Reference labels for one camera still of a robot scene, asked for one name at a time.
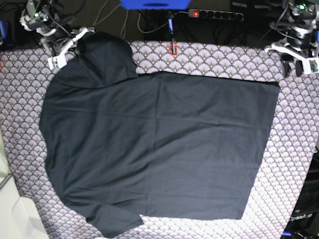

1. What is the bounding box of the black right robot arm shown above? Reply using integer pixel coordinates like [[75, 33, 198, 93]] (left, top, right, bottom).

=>
[[19, 0, 95, 70]]

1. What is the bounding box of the black OpenArm base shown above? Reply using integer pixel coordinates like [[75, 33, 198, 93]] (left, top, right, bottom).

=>
[[281, 149, 319, 239]]

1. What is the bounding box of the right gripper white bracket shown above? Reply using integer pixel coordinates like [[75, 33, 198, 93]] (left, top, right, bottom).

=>
[[40, 27, 95, 70]]

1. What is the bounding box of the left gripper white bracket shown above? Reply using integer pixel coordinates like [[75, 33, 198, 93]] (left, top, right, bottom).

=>
[[264, 41, 319, 78]]

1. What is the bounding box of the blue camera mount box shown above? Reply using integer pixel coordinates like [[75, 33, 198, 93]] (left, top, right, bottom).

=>
[[120, 0, 191, 10]]

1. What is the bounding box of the red table clamp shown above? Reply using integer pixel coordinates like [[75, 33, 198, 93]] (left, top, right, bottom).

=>
[[169, 42, 177, 57]]

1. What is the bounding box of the white power strip red switch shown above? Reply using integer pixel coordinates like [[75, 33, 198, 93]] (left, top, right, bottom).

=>
[[186, 9, 244, 22]]

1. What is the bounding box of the dark navy T-shirt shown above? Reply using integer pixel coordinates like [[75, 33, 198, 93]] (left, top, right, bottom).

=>
[[39, 32, 280, 238]]

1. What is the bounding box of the white cable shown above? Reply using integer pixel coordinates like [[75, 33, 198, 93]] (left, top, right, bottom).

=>
[[93, 0, 172, 38]]

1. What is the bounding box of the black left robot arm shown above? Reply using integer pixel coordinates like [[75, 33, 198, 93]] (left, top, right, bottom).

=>
[[265, 0, 319, 77]]

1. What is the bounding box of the white cabinet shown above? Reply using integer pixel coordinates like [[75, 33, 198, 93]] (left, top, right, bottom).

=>
[[0, 139, 48, 239]]

